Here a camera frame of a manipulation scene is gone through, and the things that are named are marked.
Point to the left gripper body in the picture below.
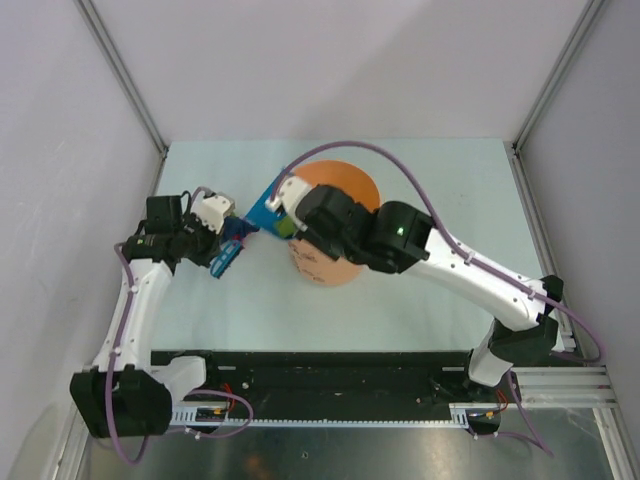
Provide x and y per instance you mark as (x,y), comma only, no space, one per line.
(199,240)

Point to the blue hand brush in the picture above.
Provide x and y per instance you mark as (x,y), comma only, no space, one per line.
(229,252)

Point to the blue plastic dustpan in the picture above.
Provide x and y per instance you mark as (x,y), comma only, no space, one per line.
(260,216)

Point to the green paper scrap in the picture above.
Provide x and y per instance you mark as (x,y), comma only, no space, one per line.
(285,227)

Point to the orange plastic bucket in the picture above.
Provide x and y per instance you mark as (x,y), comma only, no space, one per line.
(341,200)

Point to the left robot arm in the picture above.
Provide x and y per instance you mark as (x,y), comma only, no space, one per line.
(121,394)

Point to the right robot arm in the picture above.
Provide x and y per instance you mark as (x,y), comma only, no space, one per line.
(397,238)

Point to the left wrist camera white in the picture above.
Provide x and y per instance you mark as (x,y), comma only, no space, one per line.
(213,210)

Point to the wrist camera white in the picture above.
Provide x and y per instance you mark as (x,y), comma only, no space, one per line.
(213,210)
(288,195)

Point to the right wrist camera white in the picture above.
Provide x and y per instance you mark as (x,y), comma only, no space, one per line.
(288,195)

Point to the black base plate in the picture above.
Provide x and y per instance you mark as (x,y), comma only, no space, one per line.
(292,380)

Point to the white cable duct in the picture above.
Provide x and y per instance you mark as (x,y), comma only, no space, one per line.
(410,415)

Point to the left aluminium corner post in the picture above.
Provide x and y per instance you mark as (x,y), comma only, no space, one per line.
(108,48)

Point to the aluminium corner post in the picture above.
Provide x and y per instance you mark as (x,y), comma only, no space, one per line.
(569,53)
(108,48)

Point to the aluminium frame rail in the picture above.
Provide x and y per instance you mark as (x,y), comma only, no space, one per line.
(565,387)

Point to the right aluminium corner post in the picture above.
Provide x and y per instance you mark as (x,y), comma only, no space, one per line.
(569,53)

